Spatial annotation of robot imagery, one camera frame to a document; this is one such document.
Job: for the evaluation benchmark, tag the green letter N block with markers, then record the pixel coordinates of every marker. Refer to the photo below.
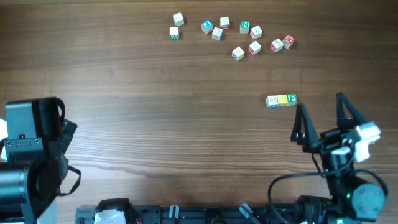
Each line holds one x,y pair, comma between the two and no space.
244,27

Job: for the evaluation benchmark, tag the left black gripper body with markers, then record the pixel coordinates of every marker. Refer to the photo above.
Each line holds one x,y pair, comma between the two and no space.
63,138

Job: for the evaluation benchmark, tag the green letter F block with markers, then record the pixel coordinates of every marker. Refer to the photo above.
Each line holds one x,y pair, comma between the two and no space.
291,99

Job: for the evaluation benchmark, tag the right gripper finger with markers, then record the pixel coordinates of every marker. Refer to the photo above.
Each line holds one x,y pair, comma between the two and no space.
303,132
347,115

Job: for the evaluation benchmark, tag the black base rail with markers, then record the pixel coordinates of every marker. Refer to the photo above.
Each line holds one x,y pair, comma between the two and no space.
121,210

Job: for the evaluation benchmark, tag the yellow letter K block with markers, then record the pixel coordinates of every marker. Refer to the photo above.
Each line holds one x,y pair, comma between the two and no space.
282,100

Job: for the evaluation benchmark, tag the white block yellow side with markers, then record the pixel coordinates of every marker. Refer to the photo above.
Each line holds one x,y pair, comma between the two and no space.
238,53

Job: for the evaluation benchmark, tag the white block red picture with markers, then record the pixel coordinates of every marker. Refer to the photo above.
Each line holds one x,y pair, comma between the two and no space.
256,32

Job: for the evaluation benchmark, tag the blue letter P block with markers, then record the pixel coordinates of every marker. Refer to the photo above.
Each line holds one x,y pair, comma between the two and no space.
207,26

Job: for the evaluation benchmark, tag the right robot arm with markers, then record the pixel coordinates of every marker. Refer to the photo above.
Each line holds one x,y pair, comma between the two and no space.
352,199

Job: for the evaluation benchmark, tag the plain white wooden block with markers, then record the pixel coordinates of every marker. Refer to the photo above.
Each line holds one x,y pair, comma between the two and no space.
178,19

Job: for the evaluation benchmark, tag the white block grey picture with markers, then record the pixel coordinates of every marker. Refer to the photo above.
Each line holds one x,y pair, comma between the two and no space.
217,33

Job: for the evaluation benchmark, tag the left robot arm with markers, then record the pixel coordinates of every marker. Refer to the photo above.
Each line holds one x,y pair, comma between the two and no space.
28,188

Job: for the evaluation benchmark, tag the white block red number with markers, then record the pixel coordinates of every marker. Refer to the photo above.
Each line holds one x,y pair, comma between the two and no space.
276,45

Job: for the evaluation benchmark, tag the white block red letter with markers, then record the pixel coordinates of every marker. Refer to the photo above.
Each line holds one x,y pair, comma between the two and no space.
254,48

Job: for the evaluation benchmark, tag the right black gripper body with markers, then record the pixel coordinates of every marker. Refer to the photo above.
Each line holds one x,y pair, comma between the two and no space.
331,137

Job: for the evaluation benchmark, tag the white block red side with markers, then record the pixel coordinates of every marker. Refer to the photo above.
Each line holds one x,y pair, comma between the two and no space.
225,23

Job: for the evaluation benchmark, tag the white block blue side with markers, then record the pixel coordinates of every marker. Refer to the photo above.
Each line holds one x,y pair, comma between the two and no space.
272,101

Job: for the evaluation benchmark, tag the white block green side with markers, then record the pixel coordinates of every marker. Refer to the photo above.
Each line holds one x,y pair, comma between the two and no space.
174,33

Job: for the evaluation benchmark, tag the red letter M block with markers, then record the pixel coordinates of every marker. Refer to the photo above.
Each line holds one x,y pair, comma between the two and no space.
288,41

